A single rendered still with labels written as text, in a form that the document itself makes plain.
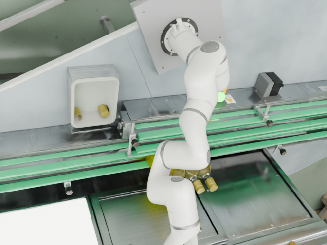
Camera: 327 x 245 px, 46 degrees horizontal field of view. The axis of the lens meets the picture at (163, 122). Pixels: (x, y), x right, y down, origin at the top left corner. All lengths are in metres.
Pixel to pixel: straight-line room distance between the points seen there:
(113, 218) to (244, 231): 0.53
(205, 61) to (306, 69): 0.95
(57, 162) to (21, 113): 0.23
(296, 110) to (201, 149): 0.87
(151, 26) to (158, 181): 0.57
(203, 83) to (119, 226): 0.68
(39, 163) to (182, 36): 0.69
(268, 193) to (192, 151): 0.82
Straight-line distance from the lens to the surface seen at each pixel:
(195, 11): 1.46
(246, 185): 1.83
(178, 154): 1.11
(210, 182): 1.53
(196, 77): 1.11
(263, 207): 1.77
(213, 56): 1.17
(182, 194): 1.06
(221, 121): 1.63
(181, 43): 1.38
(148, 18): 1.38
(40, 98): 1.51
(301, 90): 1.98
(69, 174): 1.54
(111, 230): 1.50
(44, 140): 1.54
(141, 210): 1.56
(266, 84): 1.80
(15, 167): 1.48
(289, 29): 1.79
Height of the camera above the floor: 1.94
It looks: 42 degrees down
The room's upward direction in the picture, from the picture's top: 151 degrees clockwise
